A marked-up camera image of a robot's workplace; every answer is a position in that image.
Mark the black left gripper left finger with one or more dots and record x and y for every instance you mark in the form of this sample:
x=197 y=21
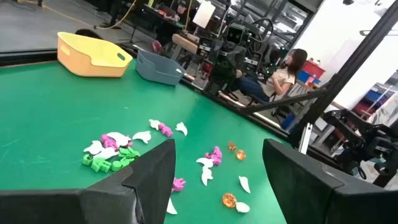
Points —
x=149 y=193

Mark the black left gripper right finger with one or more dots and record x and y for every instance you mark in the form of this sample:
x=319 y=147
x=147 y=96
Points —
x=298 y=193

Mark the pink skeleton figurine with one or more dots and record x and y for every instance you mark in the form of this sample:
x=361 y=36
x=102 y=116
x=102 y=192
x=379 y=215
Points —
x=215 y=155
x=178 y=184
x=109 y=142
x=165 y=129

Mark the green skeleton figurine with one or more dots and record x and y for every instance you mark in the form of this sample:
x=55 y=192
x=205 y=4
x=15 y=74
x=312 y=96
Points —
x=122 y=163
x=129 y=152
x=101 y=165
x=87 y=159

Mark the white ghost figurine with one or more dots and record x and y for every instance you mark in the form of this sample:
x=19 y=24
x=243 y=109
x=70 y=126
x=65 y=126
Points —
x=142 y=136
x=154 y=124
x=170 y=208
x=119 y=138
x=205 y=161
x=181 y=127
x=94 y=147
x=244 y=184
x=242 y=207
x=206 y=175
x=105 y=153

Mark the orange translucent pumpkin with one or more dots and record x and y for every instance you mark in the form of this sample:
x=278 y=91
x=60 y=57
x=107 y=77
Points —
x=232 y=146
x=241 y=154
x=229 y=200

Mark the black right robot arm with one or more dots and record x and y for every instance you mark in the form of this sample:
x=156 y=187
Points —
x=357 y=130

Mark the black office chair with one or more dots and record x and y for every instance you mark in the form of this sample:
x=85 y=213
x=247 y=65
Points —
x=283 y=107

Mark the person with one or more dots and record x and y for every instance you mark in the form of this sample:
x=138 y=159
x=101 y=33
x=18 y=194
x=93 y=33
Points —
x=280 y=82
x=182 y=7

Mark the blue crate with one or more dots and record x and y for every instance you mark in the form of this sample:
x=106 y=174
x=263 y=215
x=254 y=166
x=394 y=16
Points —
x=304 y=77

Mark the blue-grey plastic tub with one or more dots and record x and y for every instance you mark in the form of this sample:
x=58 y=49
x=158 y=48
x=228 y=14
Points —
x=158 y=73

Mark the red crate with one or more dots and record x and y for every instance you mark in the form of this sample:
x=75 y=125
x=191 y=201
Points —
x=313 y=69

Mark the yellow plastic tub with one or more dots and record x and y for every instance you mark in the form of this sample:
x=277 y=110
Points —
x=93 y=67

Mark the black neighbouring robot rig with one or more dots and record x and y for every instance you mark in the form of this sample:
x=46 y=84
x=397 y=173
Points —
x=233 y=49

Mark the white panel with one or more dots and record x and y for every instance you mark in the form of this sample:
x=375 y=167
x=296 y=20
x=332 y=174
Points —
x=203 y=14

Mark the silver angle bracket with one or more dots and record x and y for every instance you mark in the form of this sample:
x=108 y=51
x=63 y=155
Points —
x=306 y=138

